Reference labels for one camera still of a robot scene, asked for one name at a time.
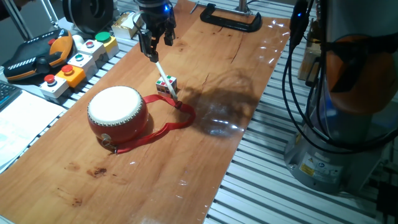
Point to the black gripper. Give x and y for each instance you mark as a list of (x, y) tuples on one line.
[(155, 15)]

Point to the wood grain table mat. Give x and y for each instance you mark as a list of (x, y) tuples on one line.
[(186, 155)]

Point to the white drumstick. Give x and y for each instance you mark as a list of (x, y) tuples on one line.
[(166, 81)]

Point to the grey metal frame bar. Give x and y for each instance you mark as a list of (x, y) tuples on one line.
[(49, 14), (18, 20)]

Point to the white paper sheets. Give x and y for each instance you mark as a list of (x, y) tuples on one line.
[(21, 124)]

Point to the rubik's cube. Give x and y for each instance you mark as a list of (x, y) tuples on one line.
[(161, 88)]

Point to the black orange teach pendant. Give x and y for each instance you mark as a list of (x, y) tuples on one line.
[(34, 56)]

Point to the white box small red button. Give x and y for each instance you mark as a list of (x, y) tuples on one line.
[(93, 49)]

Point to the black round spool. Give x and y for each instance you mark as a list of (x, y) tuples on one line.
[(87, 15)]

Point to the black keyboard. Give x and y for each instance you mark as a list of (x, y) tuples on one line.
[(7, 93)]

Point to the black c-clamp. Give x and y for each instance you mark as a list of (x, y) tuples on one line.
[(230, 23)]

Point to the red drum white skin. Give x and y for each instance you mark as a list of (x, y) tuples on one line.
[(116, 107)]

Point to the gold cardboard box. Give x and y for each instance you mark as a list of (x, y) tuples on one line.
[(124, 26)]

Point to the white box red mushroom button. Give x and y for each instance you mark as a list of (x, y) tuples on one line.
[(54, 87)]

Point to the yellow box big green button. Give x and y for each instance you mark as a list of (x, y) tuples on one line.
[(107, 40)]

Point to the yellow box red button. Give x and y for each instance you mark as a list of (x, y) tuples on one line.
[(71, 77)]

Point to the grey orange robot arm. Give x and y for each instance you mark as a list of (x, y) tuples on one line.
[(357, 77)]

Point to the white box small green button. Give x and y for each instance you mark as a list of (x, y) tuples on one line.
[(82, 62)]

